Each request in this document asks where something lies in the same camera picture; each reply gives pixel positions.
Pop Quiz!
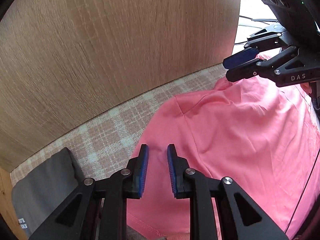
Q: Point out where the grey folded garment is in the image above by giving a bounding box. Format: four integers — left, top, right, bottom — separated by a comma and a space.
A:
11, 147, 84, 237

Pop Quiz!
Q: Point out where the pink t-shirt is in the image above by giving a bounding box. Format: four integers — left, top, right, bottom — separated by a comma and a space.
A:
127, 76, 319, 239

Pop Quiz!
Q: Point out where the wooden headboard panel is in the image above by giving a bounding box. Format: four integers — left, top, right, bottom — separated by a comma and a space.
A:
1, 0, 240, 171

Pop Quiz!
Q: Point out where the checkered bed sheet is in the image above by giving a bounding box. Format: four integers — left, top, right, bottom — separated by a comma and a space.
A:
10, 64, 226, 185

